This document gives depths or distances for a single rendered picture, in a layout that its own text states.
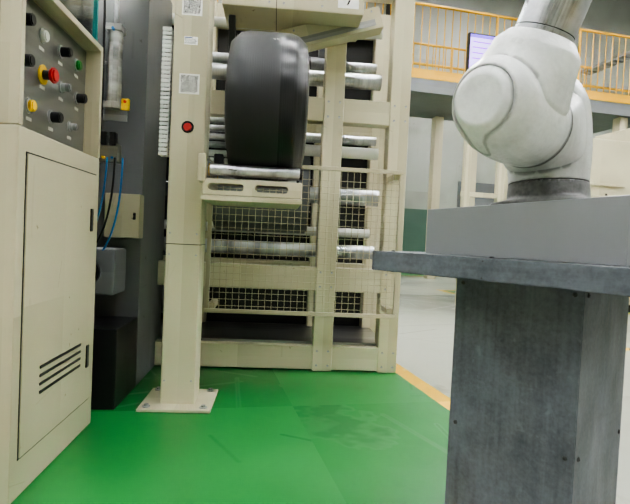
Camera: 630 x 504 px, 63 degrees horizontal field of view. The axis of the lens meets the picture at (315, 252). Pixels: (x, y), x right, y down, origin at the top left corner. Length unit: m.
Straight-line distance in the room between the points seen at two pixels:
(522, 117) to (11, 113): 1.10
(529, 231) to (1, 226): 1.14
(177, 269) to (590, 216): 1.48
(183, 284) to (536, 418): 1.36
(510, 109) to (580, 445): 0.60
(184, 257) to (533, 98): 1.44
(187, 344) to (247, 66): 1.04
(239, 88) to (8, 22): 0.73
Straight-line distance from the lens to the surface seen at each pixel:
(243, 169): 1.91
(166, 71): 2.11
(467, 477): 1.18
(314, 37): 2.54
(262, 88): 1.85
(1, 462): 1.50
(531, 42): 0.95
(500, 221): 1.00
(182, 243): 2.00
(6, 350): 1.42
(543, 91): 0.93
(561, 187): 1.09
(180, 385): 2.09
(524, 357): 1.05
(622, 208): 0.93
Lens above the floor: 0.67
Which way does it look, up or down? 2 degrees down
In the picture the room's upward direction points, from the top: 3 degrees clockwise
